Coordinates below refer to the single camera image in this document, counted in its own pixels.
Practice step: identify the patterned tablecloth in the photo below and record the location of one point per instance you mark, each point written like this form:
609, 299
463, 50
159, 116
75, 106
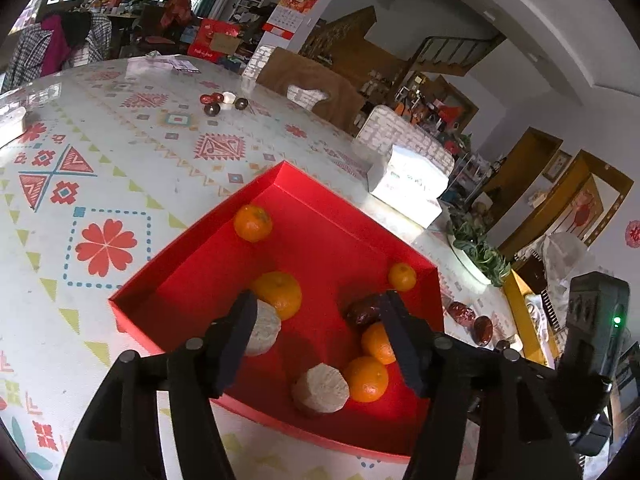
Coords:
125, 160

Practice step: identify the dark red date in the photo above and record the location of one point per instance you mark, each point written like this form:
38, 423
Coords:
361, 311

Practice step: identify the round white cake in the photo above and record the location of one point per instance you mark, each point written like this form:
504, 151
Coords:
320, 390
265, 330

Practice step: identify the red cardboard box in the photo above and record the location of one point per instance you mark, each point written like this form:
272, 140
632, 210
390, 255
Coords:
320, 240

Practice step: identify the clothes on chair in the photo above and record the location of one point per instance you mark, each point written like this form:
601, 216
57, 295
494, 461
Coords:
60, 45

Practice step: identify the wall calendar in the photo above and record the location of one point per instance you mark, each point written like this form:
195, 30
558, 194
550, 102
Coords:
292, 5

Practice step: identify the green potted plant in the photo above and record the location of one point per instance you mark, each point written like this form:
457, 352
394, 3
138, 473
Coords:
475, 250

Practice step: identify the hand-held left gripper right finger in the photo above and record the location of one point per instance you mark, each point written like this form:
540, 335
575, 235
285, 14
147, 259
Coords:
397, 325

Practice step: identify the staircase railing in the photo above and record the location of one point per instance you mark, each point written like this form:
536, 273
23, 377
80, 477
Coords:
452, 50

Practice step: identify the white plastic bag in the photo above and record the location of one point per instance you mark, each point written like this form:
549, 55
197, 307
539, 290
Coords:
565, 255

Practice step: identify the red gift box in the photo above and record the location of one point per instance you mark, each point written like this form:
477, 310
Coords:
212, 40

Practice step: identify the dark round nut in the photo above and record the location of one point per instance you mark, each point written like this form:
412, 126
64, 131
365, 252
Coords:
241, 103
212, 109

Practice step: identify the red round wall decoration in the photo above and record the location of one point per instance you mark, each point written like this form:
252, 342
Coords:
633, 235

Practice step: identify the small orange mandarin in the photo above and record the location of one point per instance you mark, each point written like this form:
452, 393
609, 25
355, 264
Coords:
402, 276

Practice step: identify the brown wooden chair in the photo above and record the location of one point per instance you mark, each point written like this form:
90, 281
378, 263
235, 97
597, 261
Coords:
310, 80

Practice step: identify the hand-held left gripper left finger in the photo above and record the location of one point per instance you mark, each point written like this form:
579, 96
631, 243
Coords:
240, 325

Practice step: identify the small white cup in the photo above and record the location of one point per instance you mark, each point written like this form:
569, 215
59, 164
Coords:
228, 100

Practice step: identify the red patterned cloth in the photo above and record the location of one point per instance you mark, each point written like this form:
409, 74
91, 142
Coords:
177, 7

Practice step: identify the papers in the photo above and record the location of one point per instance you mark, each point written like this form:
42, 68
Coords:
165, 63

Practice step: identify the yellow box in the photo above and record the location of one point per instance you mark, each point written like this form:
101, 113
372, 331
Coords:
522, 310

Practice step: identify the white tissue box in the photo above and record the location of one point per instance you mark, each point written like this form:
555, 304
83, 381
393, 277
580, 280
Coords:
407, 185

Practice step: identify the white patterned chair cover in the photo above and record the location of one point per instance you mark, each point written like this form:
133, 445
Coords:
400, 132

